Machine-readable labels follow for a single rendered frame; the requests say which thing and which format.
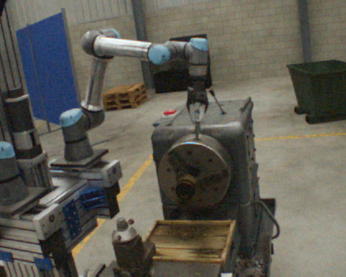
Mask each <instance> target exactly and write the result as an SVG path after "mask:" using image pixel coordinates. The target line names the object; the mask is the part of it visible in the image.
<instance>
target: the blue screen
mask: <svg viewBox="0 0 346 277"><path fill-rule="evenodd" d="M61 11H62V12H59V13H58V14H56V15H52V16H51V17H48V18H45V19H44V20H42V21H38V22H36V23H34V24H32V25H29V24H26V27H25V28H22V29H20V30H18V31H16V37H17V43H18V47H19V50H20V54H21V62H22V65H23V66H22V67H23V69H24V74H25V80H26V85H27V91H28V93H29V98H30V103H31V109H32V111H33V116H34V118H36V119H34V120H45V121H46V124H47V126H48V131H47V132H44V133H42V134H39V136H41V135H43V134H49V133H51V132H54V131H58V130H60V129H61V128H58V129H54V130H51V128H50V126H49V122H51V123H54V124H58V125H61V124H60V119H59V117H60V115H61V114H62V113H65V112H66V111H68V110H73V109H81V103H82V99H81V96H80V89H79V86H78V80H77V73H76V68H75V64H74V58H73V53H72V46H71V40H70V34H69V31H68V22H67V16H66V13H65V12H66V11H65V8H61Z"/></svg>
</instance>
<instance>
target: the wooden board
mask: <svg viewBox="0 0 346 277"><path fill-rule="evenodd" d="M235 224H236V220H232V221H231V220H218V221H217V220H156V222H155V223H154V224H153V226H152V227H150V228H149V230H148V232H147V234H146V235H147V236H146V235H145V237H144V238H143V242H149V241H150V240H151V241H150V242H154V244H155V248H156V251H159V252H158V253H159V254H158V253H156V254H155V256H154V257H153V258H152V261H162V262H174V263H198V264H219V265H221V270H225V264H226V263H227V258H228V253H229V251H230V249H231V242H232V238H233V236H234V233H235ZM165 225H167V227H166V226H165ZM176 225H177V227H176ZM183 225H184V226H183ZM187 225H188V226H187ZM214 225H215V226H214ZM220 225H221V226H220ZM160 226H161V228H163V229H160V230H159V232H155V231H156V230H157V231H158V229H159V228H160ZM164 226H165V227H164ZM170 226H171V227H172V226H174V227H175V229H174V227H172V228H171V227H170ZM182 226H183V227H182ZM186 226H187V227H186ZM192 226H193V227H192ZM194 226H195V227H194ZM205 226H206V227H205ZM207 226H210V227H207ZM227 226H228V227H227ZM200 227H201V228H200ZM216 227H218V228H216ZM220 227H222V228H220ZM224 227H225V228H224ZM229 227H230V228H229ZM181 228H183V229H181ZM198 228H199V230H198ZM215 228H216V229H215ZM226 228H227V229H226ZM228 228H229V229H228ZM220 229H221V230H220ZM168 230H170V232H169V231H168ZM172 230H173V231H172ZM176 230H179V231H176ZM183 230H184V231H183ZM187 230H188V231H187ZM195 230H196V232H195ZM211 230H213V231H211ZM222 230H224V231H222ZM225 230H226V231H225ZM174 231H175V232H174ZM163 232H164V233H163ZM171 232H172V233H171ZM183 232H185V233H184V234H182V233H183ZM208 232H209V233H208ZM166 233H167V234H166ZM169 233H171V234H169ZM195 233H196V234H195ZM214 233H215V234H214ZM159 234H160V235H159ZM164 234H165V235H164ZM168 234H169V235H168ZM173 234H175V236H174V235H173ZM176 234H177V235H176ZM203 234H206V235H205V236H204V235H203ZM211 234H212V236H210V235H211ZM216 234H217V235H216ZM224 234H226V235H224ZM155 235H156V236H155ZM218 235H219V236H220V237H217V236H218ZM166 237H167V239H166ZM225 237H226V238H225ZM150 238H151V239H150ZM159 239H161V240H159ZM157 240H158V241H157ZM220 240H221V241H220ZM168 242H169V243H168ZM191 244H192V245H191ZM204 244H205V245H204ZM209 245H210V246H209ZM207 246H208V247H207ZM201 247H202V248H201ZM220 247H221V248H222V249H220ZM223 247H225V248H223ZM166 248H167V249H166ZM206 248H207V249H206ZM211 248H212V249H211ZM215 248H216V249H215ZM218 248H219V249H220V250H219V249H218ZM217 249H218V250H217ZM203 250H205V251H203ZM213 250H214V251H213ZM215 250H216V251H215ZM198 251H199V252H198ZM207 251H209V253H205V252H207ZM224 251H225V252H224ZM201 252H202V253H201ZM218 252H221V253H218ZM210 253H211V255H210ZM200 254H201V255H200ZM218 254H219V255H218ZM220 255H221V256H222V257H221V258H219V259H217V258H218V256H220ZM196 257H197V258H196ZM213 257H217V258H213ZM202 258H203V259H202ZM222 260H223V261H222Z"/></svg>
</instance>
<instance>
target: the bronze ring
mask: <svg viewBox="0 0 346 277"><path fill-rule="evenodd" d="M187 186H188V187H187ZM198 190H199V182H198V180H197V179H196V178H195V177H194V176H191V175H183V176H181V177H180V179H178V182H177V185H176V188H175V193H176V194H177V196H178V197H179V198H181V199H183V200H189V199H190V198H192V197H193V195H195V193H197V192H198Z"/></svg>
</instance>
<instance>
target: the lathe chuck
mask: <svg viewBox="0 0 346 277"><path fill-rule="evenodd" d="M195 137H196V136H190V137H187V138H182V139H181V140H179V141H177V142H175V143H174V144H173V145H172V146H171V148H169V149H168V151H167V152H166V153H165V154H164V156H163V157H162V159H161V161H160V164H159V167H158V178H159V181H160V183H161V187H162V189H163V191H165V193H166V195H167V196H168V197H169V198H171V200H173V201H174V202H175V203H177V204H178V203H179V197H178V196H177V194H176V193H175V188H176V185H177V182H178V179H177V178H176V177H175V176H176V174H175V172H174V171H173V170H172V169H173V167H172V166H171V164H170V163H169V162H168V161H167V160H166V159H167V158H168V157H169V156H168V154H167V153H168V152H169V151H170V150H171V149H172V148H173V149H174V150H175V152H176V153H178V155H179V156H180V158H181V159H183V160H184V162H185V163H186V164H187V165H188V166H189V167H194V168H196V169H199V170H200V171H201V172H203V171H220V170H225V169H227V172H228V177H227V178H224V180H223V181H222V182H218V183H212V185H205V186H204V188H199V190H198V192H197V193H195V195H193V197H192V198H190V200H189V203H188V206H187V208H188V209H206V208H209V207H211V206H214V205H215V204H216V203H218V202H219V201H220V200H221V199H222V198H223V196H224V195H225V194H226V192H227V188H228V186H229V183H230V181H231V176H232V167H231V163H230V158H229V157H228V155H227V154H226V151H224V150H223V148H221V146H219V145H218V143H215V142H214V141H213V140H211V139H209V138H204V137H199V139H200V140H201V141H194V139H195Z"/></svg>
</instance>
